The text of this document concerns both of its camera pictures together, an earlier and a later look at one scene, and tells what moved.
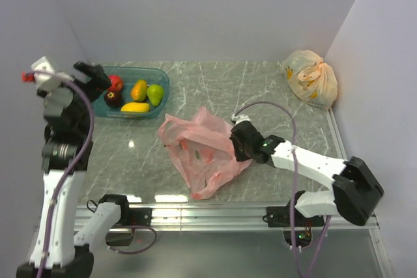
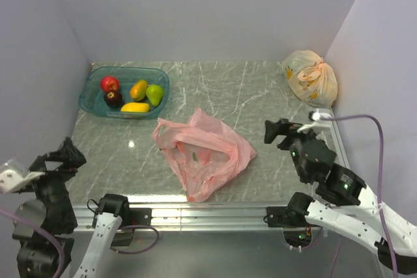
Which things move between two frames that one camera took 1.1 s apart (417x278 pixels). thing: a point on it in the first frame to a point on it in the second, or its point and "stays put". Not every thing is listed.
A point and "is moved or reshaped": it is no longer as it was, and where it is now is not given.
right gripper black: (239, 157) to (282, 126)
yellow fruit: (135, 107) stays put
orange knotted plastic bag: (313, 81) stays put
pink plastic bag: (202, 148) is moved or reshaped
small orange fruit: (139, 90) stays put
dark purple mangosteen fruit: (113, 98) stays put
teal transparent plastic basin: (129, 75) stays put
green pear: (155, 93) stays put
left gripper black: (96, 72) to (70, 156)
